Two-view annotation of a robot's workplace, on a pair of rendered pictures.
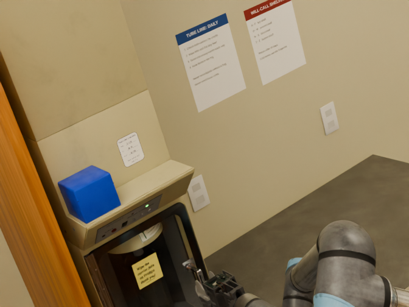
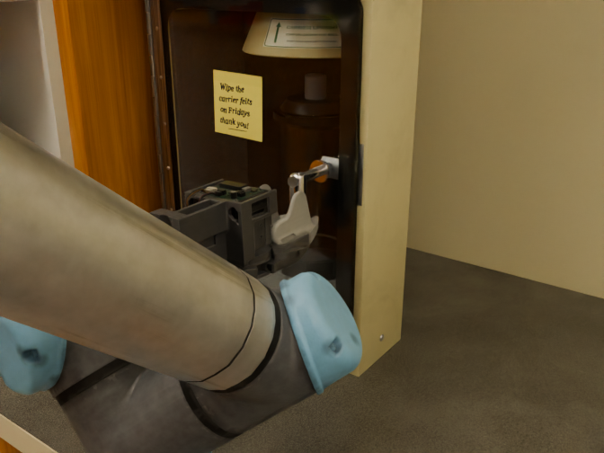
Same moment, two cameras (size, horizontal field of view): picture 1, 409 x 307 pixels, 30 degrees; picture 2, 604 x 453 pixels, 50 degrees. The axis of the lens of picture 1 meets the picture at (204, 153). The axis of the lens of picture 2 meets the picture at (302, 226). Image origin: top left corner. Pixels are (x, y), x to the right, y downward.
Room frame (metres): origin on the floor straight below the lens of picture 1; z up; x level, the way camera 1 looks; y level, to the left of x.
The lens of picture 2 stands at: (1.49, -0.49, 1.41)
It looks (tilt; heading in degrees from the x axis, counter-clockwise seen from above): 22 degrees down; 64
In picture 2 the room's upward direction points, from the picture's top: straight up
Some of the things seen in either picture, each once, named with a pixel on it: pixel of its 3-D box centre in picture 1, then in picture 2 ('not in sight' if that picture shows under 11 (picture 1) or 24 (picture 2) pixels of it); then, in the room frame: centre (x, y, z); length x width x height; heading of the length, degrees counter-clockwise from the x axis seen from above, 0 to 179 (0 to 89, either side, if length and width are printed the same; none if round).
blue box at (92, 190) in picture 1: (89, 194); not in sight; (1.67, 0.29, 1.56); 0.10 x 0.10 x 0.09; 28
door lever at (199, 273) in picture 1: (198, 280); (306, 206); (1.79, 0.12, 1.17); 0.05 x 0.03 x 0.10; 28
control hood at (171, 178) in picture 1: (136, 208); not in sight; (1.72, 0.20, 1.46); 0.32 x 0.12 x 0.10; 118
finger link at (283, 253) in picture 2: not in sight; (273, 252); (1.72, 0.05, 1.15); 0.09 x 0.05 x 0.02; 24
